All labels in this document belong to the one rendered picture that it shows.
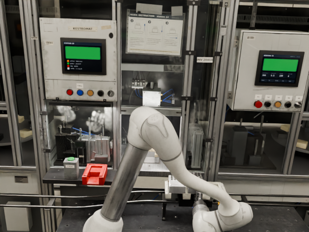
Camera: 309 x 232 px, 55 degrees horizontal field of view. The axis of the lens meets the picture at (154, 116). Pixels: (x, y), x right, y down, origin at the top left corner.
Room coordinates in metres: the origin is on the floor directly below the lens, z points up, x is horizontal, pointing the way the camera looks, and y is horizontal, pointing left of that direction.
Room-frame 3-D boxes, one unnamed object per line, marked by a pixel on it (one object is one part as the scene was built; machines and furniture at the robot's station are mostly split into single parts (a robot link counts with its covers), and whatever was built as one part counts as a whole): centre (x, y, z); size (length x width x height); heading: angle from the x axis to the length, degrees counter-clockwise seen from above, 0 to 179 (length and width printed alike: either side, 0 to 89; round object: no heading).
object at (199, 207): (1.30, -0.26, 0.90); 0.09 x 0.06 x 0.09; 89
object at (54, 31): (1.82, 0.44, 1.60); 0.42 x 0.29 x 0.46; 91
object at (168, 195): (1.58, -0.26, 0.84); 0.36 x 0.14 x 0.10; 91
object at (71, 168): (1.61, 0.49, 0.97); 0.08 x 0.08 x 0.12; 1
